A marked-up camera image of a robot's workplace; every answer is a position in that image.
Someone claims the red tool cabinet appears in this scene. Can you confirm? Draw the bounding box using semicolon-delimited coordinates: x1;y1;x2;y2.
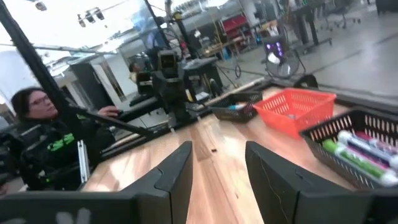
221;15;250;34

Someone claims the black clamp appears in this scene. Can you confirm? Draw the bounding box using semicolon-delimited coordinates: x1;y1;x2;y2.
293;73;320;90

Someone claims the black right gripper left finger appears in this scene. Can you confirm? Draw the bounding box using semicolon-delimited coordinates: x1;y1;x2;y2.
121;141;195;224

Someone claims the black slotted plastic basket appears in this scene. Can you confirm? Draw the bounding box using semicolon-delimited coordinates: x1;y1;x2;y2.
210;91;264;124
299;107;398;191

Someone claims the floor fan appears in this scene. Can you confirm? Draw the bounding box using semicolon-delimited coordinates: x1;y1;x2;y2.
264;46;307;80

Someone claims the black tall cabinet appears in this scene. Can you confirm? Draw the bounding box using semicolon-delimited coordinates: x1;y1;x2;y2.
69;62;115;108

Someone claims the black box with lights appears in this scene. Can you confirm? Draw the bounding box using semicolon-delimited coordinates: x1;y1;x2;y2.
263;35;287;60

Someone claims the person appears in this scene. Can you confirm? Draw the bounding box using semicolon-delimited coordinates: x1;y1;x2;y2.
0;86;121;192

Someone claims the orange slotted plastic basket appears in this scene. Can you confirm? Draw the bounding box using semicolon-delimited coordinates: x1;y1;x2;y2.
253;88;338;139

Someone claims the pink wide marker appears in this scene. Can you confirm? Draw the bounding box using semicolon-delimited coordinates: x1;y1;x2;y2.
354;131;398;151

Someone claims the light green Expo marker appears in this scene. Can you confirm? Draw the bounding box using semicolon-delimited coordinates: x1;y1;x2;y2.
321;138;398;188

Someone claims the white bracket strip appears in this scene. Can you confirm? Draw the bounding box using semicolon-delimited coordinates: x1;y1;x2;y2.
76;139;91;185

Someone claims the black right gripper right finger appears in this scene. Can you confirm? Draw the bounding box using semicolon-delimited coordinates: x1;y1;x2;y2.
244;141;356;224

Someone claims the grey side table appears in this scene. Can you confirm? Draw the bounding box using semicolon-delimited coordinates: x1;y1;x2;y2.
182;57;223;94

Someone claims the blue Expo marker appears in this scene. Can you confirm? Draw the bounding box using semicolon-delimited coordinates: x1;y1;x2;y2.
337;129;398;170

